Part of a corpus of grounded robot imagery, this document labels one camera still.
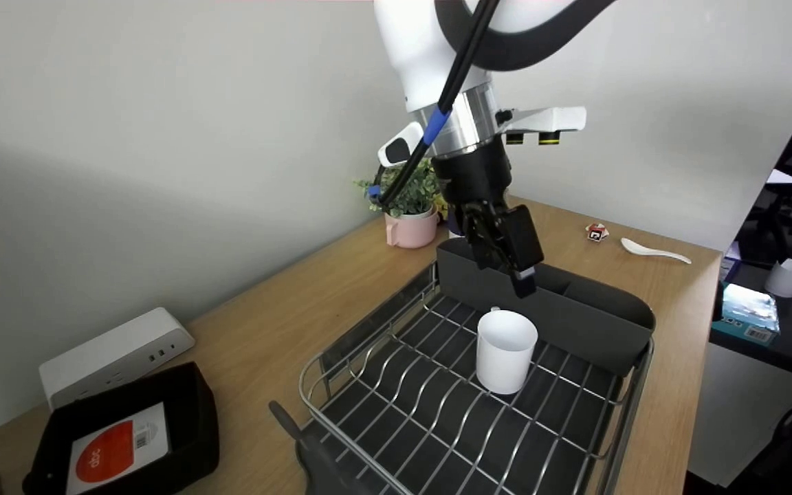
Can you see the small red white toy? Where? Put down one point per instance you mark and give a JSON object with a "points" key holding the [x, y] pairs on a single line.
{"points": [[596, 232]]}

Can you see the dark grey cutlery caddy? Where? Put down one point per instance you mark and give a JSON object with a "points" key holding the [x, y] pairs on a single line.
{"points": [[591, 316]]}

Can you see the white ceramic spoon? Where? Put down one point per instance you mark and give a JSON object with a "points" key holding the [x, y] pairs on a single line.
{"points": [[640, 247]]}

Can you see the green plant in pink pot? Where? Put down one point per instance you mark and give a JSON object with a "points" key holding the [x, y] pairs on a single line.
{"points": [[410, 228]]}

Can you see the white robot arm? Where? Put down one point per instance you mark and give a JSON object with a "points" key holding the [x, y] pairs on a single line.
{"points": [[415, 45]]}

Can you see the black box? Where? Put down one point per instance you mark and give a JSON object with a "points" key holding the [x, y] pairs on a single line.
{"points": [[185, 421]]}

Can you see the white electronic box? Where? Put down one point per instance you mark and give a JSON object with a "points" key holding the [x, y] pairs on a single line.
{"points": [[112, 357]]}

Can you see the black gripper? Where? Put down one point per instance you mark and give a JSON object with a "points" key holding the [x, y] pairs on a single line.
{"points": [[474, 183]]}

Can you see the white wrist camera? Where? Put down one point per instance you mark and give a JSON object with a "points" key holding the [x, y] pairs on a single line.
{"points": [[548, 118]]}

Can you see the white card with orange circle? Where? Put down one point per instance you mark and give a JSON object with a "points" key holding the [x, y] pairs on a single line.
{"points": [[118, 454]]}

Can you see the white paper cup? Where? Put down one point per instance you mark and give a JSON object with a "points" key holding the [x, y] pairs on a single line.
{"points": [[787, 278]]}

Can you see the teal box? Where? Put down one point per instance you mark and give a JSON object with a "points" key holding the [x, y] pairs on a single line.
{"points": [[750, 311]]}

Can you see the white mug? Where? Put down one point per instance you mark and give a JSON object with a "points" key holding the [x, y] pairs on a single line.
{"points": [[505, 361]]}

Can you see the black dish rack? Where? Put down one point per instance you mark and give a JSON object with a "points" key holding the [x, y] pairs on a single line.
{"points": [[316, 462]]}

